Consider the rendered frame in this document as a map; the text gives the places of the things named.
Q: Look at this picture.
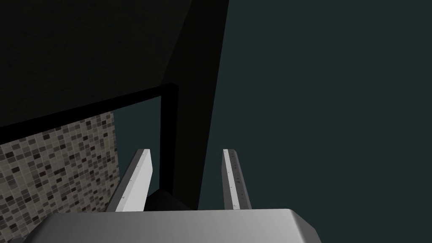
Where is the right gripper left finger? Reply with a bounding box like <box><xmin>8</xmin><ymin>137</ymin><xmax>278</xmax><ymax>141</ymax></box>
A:
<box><xmin>106</xmin><ymin>148</ymin><xmax>153</xmax><ymax>213</ymax></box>

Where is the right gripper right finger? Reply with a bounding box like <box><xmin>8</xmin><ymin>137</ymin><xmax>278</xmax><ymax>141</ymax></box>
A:
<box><xmin>221</xmin><ymin>148</ymin><xmax>252</xmax><ymax>211</ymax></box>

